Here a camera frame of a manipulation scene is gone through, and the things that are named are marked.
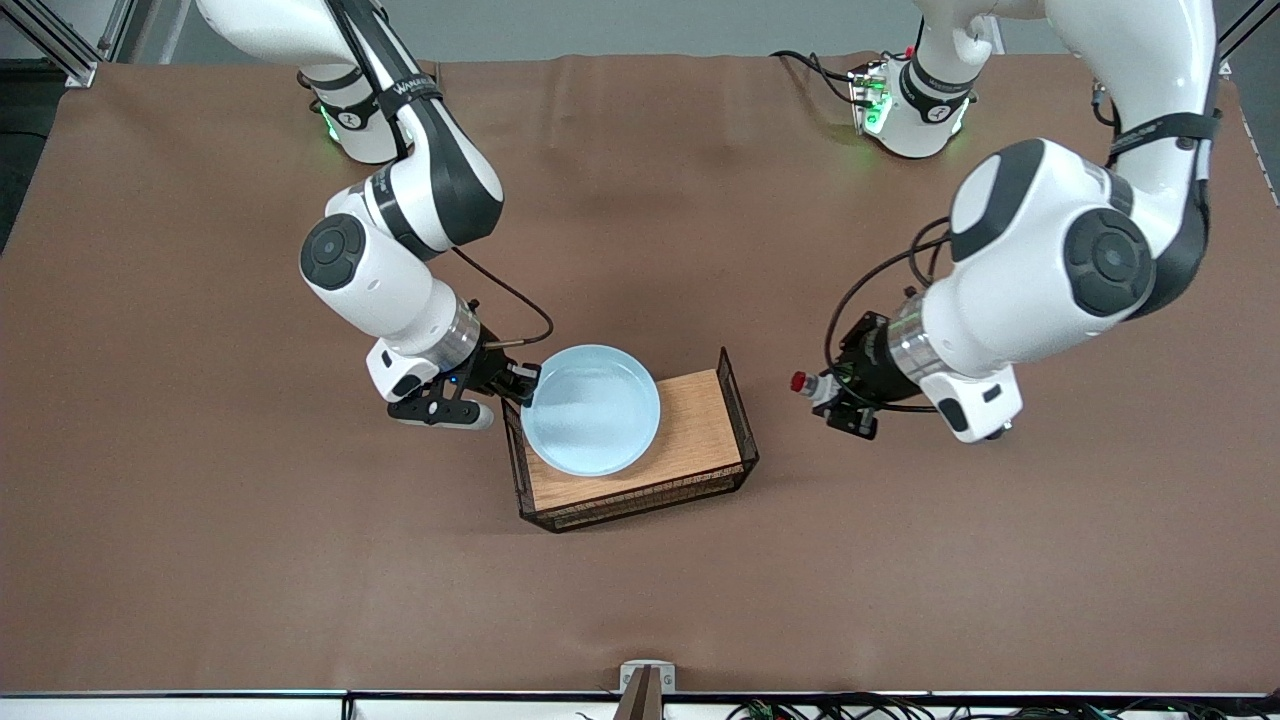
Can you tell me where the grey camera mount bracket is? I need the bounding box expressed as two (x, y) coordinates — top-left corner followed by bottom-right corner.
(618, 660), (677, 720)

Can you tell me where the white table edge rail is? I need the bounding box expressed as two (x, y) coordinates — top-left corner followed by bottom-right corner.
(0, 690), (1280, 720)

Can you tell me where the black arm base cable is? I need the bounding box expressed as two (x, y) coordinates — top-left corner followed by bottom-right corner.
(769, 49), (863, 107)

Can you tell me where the brown table cloth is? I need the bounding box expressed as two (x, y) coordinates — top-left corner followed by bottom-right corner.
(0, 52), (1280, 694)

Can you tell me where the tangled black cable bundle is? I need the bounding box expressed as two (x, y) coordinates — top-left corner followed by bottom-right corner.
(725, 693), (1280, 720)

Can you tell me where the light blue round plate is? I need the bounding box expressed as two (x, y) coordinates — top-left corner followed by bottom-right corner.
(521, 344), (663, 478)

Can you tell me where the diagonal aluminium frame strut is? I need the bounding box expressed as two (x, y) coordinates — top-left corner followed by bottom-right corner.
(1214, 0), (1280, 77)
(0, 0), (102, 89)

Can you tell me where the red button with green block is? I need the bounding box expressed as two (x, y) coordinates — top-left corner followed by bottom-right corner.
(789, 371), (839, 410)

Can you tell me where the upright aluminium frame strut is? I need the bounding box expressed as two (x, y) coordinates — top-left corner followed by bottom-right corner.
(95, 0), (138, 62)

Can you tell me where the wooden tray with wire sides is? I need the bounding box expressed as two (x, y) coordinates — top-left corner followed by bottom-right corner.
(502, 347), (761, 532)

